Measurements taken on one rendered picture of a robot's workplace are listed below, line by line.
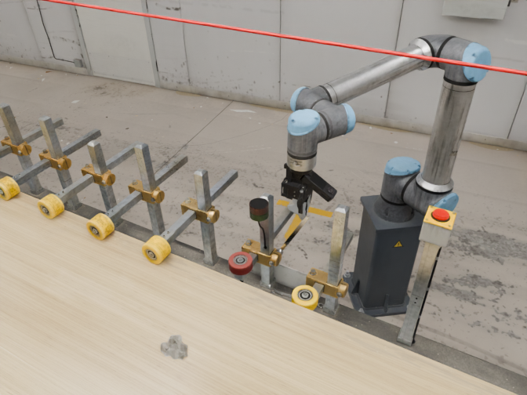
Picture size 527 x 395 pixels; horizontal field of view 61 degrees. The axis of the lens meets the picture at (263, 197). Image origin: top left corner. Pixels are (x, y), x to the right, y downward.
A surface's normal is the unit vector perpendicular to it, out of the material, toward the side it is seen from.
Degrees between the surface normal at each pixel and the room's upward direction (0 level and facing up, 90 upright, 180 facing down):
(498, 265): 0
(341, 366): 0
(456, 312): 0
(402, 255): 90
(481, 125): 90
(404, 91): 90
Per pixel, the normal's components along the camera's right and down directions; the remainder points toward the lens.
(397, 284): 0.12, 0.60
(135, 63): -0.40, 0.57
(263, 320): -0.02, -0.79
